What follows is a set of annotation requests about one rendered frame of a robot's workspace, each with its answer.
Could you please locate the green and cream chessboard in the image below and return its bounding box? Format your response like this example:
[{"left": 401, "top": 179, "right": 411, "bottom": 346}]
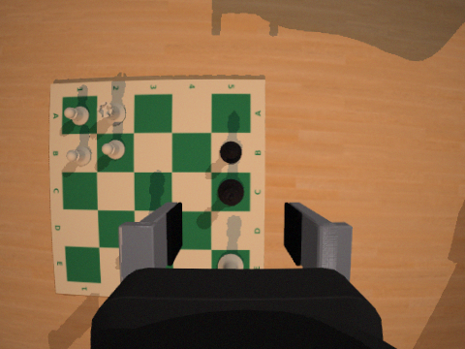
[{"left": 49, "top": 79, "right": 265, "bottom": 297}]

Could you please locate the black chess piece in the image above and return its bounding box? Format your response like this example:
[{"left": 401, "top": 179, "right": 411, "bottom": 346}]
[
  {"left": 218, "top": 179, "right": 244, "bottom": 206},
  {"left": 220, "top": 142, "right": 242, "bottom": 164}
]

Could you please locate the white pawn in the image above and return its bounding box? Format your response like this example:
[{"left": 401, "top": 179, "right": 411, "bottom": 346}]
[
  {"left": 64, "top": 107, "right": 89, "bottom": 125},
  {"left": 102, "top": 140, "right": 125, "bottom": 159},
  {"left": 66, "top": 146, "right": 91, "bottom": 166}
]

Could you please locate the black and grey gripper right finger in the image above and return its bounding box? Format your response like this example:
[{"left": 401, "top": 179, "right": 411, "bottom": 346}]
[{"left": 284, "top": 203, "right": 353, "bottom": 281}]

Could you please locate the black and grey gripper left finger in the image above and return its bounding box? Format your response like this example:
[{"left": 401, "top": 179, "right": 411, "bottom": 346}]
[{"left": 118, "top": 202, "right": 182, "bottom": 283}]

